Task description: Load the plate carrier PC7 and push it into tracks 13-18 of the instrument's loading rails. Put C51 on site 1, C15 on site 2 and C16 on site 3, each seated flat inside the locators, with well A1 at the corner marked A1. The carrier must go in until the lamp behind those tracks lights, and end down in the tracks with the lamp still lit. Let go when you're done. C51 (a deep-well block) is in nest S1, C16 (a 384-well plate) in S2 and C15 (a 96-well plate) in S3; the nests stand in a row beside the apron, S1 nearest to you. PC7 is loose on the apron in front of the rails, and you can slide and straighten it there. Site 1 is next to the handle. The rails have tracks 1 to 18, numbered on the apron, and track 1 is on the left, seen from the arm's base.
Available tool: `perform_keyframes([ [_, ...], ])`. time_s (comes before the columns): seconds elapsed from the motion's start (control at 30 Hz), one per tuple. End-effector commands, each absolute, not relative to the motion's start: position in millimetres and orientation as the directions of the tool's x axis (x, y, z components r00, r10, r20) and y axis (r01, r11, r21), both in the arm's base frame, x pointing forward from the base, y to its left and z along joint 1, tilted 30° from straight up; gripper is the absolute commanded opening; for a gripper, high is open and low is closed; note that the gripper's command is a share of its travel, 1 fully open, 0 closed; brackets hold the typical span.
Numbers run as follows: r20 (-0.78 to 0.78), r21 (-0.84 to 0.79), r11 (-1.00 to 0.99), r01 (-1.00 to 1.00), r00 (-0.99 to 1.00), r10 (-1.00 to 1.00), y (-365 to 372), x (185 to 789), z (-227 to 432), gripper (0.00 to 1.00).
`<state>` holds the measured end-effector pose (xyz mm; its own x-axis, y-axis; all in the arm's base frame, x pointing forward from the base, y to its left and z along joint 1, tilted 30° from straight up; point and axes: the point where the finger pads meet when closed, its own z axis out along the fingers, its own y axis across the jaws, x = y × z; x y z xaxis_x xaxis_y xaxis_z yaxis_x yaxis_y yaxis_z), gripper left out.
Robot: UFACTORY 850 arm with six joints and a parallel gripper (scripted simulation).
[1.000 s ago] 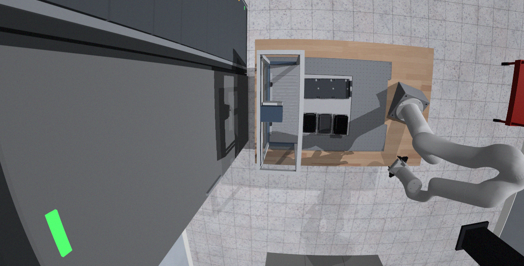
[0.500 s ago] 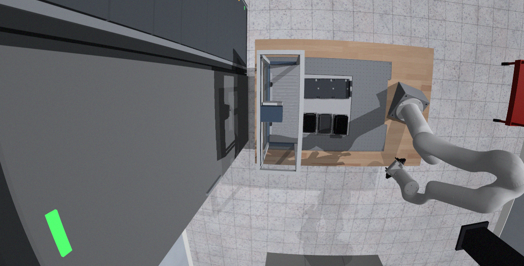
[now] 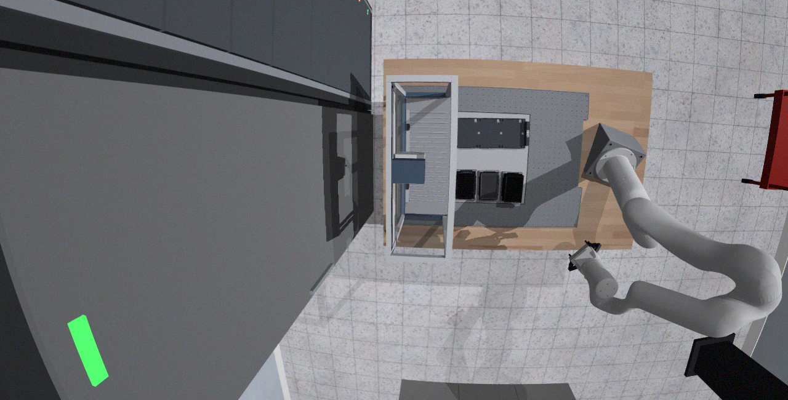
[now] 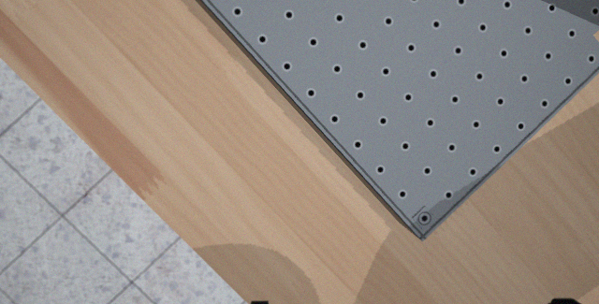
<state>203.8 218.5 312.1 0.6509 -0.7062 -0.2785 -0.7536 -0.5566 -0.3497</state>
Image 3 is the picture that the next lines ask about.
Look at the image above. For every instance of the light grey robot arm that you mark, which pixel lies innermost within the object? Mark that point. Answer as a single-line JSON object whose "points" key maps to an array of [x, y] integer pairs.
{"points": [[756, 274]]}

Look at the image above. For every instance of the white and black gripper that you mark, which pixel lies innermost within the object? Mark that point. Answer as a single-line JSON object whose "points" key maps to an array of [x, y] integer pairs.
{"points": [[595, 248]]}

